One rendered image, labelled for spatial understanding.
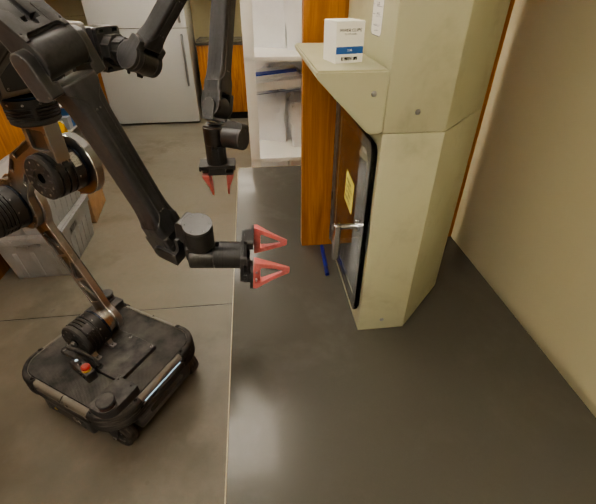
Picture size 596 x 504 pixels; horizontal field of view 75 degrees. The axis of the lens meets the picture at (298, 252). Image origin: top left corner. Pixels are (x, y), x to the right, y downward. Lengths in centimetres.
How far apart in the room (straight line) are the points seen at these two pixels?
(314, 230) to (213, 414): 109
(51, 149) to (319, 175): 78
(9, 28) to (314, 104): 63
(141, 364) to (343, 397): 123
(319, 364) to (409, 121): 52
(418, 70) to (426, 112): 7
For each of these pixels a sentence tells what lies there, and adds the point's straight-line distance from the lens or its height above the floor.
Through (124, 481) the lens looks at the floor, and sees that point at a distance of 190.
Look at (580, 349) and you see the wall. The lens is 102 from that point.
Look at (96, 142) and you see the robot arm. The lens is 74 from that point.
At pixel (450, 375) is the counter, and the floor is 94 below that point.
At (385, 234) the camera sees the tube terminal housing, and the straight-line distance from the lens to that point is 79.
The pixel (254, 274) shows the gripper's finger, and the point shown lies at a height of 115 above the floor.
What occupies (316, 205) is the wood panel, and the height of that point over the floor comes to 108.
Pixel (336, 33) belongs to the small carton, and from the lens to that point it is 70.
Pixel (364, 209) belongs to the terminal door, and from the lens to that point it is 76.
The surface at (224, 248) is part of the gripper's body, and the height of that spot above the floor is 117.
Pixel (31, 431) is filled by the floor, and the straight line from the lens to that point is 221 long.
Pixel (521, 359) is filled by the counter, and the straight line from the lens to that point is 101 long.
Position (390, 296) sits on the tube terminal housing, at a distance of 90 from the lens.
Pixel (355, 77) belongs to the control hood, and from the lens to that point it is 66.
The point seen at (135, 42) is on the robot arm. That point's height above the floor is 148.
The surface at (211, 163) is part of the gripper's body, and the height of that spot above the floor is 120.
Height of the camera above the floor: 162
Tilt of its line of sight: 35 degrees down
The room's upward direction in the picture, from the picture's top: straight up
